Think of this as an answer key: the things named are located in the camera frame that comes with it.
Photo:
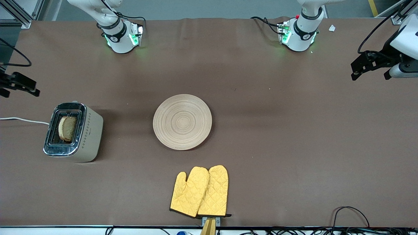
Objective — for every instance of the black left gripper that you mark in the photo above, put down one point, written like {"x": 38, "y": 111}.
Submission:
{"x": 384, "y": 56}

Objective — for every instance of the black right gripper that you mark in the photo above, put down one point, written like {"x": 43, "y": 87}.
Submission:
{"x": 4, "y": 81}

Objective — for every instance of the brown bread slice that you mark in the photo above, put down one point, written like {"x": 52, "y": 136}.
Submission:
{"x": 68, "y": 128}

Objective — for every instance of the round wooden plate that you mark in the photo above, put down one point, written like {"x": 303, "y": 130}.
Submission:
{"x": 183, "y": 122}

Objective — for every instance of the beige chrome two-slot toaster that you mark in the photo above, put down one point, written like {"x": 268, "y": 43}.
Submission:
{"x": 88, "y": 137}

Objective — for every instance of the white paper scrap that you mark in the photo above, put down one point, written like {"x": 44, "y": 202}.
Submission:
{"x": 332, "y": 28}

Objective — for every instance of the brown table cover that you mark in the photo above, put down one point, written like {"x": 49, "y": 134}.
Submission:
{"x": 261, "y": 98}

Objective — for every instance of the yellow quilted oven mitt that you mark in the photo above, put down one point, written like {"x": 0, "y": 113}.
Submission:
{"x": 215, "y": 189}
{"x": 187, "y": 192}

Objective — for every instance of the small blue object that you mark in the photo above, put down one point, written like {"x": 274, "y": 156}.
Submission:
{"x": 181, "y": 233}

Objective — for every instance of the aluminium frame profile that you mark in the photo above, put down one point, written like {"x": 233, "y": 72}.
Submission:
{"x": 396, "y": 11}
{"x": 14, "y": 14}

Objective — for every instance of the small metal bracket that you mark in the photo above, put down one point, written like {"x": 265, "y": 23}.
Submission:
{"x": 204, "y": 220}

